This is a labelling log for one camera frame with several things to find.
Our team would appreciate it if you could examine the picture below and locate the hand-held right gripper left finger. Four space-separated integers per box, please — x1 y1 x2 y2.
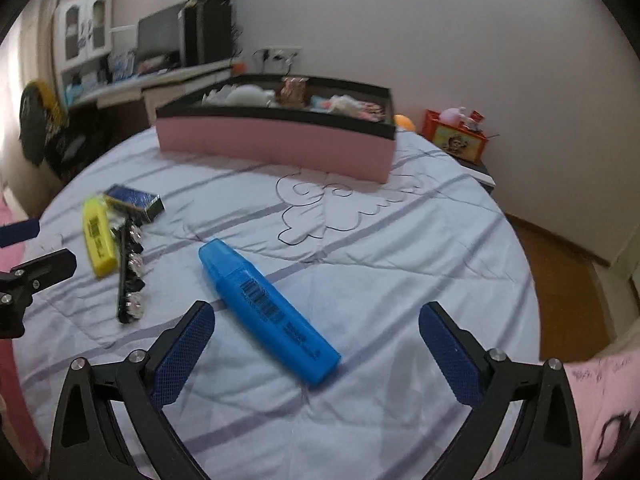
47 301 216 480

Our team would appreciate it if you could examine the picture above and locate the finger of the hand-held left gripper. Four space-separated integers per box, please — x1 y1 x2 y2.
0 248 78 339
0 218 41 248

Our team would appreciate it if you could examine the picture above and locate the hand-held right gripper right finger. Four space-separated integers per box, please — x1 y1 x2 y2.
418 301 585 480

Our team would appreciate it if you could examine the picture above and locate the blue highlighter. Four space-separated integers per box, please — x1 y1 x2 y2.
198 238 342 388

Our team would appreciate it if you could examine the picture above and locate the pink storage box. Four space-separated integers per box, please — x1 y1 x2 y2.
155 74 398 183

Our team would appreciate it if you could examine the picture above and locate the yellow highlighter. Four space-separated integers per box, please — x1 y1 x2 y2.
82 196 118 277

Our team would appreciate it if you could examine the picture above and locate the black rhinestone hair clip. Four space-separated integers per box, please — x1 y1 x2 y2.
112 215 147 324

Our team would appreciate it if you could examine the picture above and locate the dark blue small box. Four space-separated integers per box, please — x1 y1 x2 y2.
103 185 165 223

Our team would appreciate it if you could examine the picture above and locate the striped white bed sheet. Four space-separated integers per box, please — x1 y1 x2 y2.
10 125 543 480

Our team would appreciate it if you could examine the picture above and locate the office chair with leopard cloth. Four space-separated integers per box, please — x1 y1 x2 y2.
20 80 113 181

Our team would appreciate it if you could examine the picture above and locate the pink printed blanket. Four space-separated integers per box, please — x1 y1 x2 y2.
565 335 640 480

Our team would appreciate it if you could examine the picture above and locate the low white black cabinet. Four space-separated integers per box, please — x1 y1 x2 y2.
457 157 496 193

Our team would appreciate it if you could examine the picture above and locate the red printed crate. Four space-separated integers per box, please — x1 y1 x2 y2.
421 108 491 163

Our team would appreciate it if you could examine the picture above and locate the white glass door cabinet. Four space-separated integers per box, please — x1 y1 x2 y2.
54 0 113 68

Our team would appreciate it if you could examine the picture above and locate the white desk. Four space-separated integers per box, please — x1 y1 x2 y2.
65 57 241 126

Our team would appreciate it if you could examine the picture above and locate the computer monitor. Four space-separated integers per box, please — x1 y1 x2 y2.
136 2 187 61

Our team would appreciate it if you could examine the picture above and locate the white crumpled item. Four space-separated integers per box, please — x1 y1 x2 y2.
202 85 278 108

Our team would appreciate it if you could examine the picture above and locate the pink patterned item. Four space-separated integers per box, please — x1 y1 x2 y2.
310 94 386 122

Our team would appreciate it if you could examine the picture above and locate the black computer tower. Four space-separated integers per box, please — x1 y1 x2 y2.
180 2 236 67

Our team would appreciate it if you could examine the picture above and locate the shiny copper item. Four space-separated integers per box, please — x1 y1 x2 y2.
280 77 308 108

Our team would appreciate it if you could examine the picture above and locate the white wall power strip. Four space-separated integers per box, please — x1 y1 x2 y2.
255 46 303 61

